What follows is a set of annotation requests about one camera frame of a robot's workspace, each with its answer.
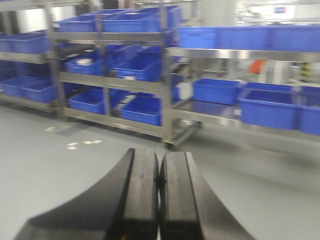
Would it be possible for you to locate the steel rack far left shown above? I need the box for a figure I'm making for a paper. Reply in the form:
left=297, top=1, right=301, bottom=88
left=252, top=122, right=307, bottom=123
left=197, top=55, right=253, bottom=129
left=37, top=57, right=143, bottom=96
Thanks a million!
left=0, top=0, right=65, bottom=119

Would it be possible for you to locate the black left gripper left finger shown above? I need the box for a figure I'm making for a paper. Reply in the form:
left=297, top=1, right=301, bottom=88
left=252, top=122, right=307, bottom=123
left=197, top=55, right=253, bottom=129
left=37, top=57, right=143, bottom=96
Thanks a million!
left=15, top=148, right=159, bottom=240

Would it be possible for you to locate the steel rack right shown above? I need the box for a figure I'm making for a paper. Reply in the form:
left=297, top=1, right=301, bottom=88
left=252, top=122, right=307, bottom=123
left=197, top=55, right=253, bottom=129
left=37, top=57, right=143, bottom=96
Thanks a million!
left=167, top=25, right=320, bottom=142

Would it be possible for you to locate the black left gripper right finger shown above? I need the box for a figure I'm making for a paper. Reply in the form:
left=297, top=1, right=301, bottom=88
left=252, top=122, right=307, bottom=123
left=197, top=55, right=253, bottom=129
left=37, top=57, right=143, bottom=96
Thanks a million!
left=160, top=151, right=254, bottom=240

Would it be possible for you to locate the steel rack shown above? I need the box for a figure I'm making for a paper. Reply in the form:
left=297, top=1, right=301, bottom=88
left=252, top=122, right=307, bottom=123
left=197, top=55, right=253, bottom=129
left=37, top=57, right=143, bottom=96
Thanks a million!
left=167, top=25, right=320, bottom=142
left=0, top=0, right=65, bottom=119
left=44, top=0, right=201, bottom=148

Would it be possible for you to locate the steel rack middle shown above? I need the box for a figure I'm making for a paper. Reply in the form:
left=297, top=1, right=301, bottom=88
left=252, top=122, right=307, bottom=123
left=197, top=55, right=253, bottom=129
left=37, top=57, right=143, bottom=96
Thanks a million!
left=44, top=0, right=201, bottom=148

